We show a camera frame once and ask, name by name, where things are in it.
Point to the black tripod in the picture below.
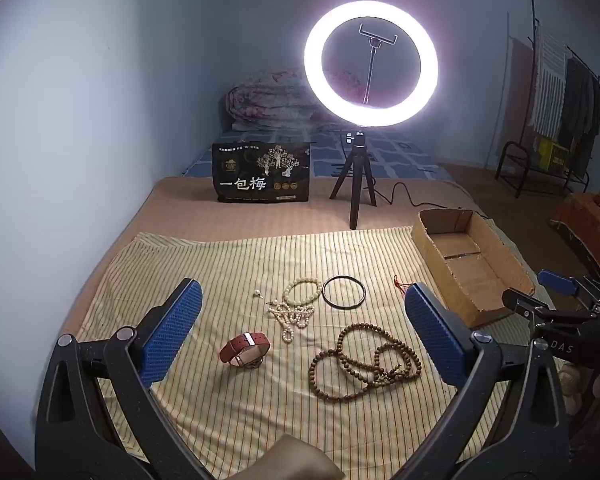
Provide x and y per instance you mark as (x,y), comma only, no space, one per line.
(355,195)

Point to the small pearl earring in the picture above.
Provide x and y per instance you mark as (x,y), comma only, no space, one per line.
(256,293)

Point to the folded floral quilt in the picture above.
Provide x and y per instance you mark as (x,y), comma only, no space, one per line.
(265,100)

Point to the black metal shoe rack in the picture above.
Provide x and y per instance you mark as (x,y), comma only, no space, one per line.
(510,147)

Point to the yellow striped cloth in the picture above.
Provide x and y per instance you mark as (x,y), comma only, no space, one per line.
(230,270)

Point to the black clothes rack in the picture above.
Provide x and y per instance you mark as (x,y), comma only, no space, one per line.
(534,15)

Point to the dark hanging garments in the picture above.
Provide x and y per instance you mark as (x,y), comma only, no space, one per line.
(582,105)

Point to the cardboard box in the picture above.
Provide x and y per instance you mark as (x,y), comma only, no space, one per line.
(460,255)

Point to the black printed snack bag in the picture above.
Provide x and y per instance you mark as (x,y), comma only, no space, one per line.
(260,180)

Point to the black phone holder clamp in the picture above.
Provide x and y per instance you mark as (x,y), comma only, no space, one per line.
(377,42)

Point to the orange brown bundle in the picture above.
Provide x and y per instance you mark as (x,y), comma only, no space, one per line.
(585,215)

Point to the yellow box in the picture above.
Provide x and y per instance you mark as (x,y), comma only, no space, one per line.
(552,155)

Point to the blue patterned bed sheet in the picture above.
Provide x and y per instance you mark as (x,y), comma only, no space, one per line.
(405,155)

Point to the person's right hand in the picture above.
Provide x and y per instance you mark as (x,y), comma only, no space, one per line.
(572,387)

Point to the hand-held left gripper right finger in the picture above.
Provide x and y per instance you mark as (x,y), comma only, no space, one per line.
(435,330)

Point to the tan mattress cover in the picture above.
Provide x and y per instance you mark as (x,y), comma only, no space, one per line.
(190,210)

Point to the thin black bangle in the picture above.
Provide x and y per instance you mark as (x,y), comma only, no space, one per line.
(324,292)

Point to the white striped hanging garment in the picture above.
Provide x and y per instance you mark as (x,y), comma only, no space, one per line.
(550,80)

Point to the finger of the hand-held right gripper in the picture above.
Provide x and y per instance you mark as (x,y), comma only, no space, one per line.
(522,302)
(557,282)

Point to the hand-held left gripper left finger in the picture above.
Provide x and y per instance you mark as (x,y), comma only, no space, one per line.
(172,330)

